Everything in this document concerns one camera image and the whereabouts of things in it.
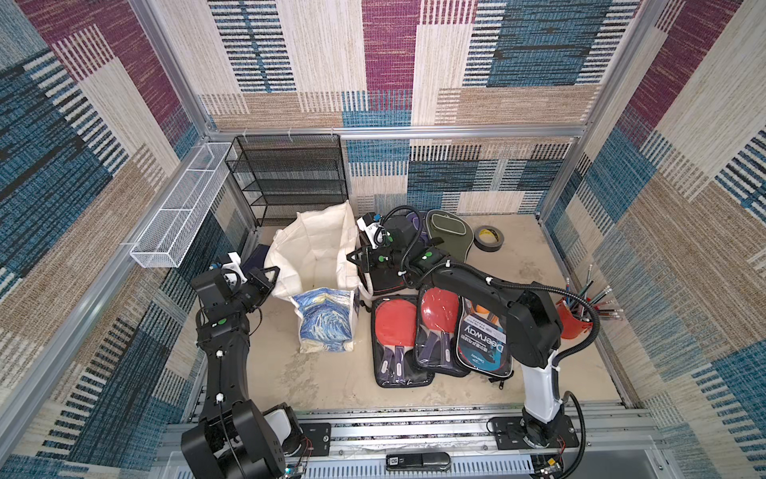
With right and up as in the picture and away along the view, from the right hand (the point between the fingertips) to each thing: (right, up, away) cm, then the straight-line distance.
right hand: (354, 258), depth 83 cm
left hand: (-19, -2, -4) cm, 20 cm away
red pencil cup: (+64, -21, +7) cm, 67 cm away
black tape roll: (+48, +3, +29) cm, 56 cm away
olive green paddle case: (+34, +9, +28) cm, 45 cm away
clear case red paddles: (+11, -20, +7) cm, 24 cm away
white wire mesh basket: (-43, +5, -11) cm, 45 cm away
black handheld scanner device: (+15, -44, -16) cm, 50 cm away
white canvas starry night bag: (-15, +1, +22) cm, 26 cm away
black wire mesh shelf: (-28, +29, +25) cm, 47 cm away
